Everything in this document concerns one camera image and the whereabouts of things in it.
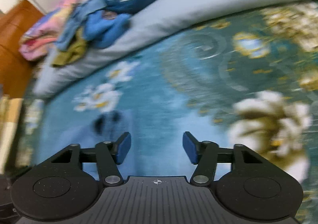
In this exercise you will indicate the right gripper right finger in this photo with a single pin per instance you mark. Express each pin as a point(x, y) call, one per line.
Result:
point(206, 155)

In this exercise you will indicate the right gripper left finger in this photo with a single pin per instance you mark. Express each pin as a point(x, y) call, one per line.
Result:
point(106, 155)

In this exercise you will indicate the green floral bed blanket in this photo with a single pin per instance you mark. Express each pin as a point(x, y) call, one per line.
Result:
point(249, 78)

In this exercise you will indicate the olive green garment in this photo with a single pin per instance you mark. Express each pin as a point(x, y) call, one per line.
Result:
point(75, 51)

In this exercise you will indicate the bright blue garment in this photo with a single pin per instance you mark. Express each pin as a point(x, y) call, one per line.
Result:
point(102, 28)

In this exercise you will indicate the light blue denim garment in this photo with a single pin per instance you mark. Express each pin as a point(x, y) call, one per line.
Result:
point(76, 19)

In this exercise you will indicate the pink folded blanket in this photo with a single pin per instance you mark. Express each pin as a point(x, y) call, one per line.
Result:
point(36, 41)

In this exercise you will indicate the dark blue garment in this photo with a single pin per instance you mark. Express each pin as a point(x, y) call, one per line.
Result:
point(128, 6)

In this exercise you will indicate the orange wooden bed frame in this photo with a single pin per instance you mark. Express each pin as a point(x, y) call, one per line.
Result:
point(16, 71)

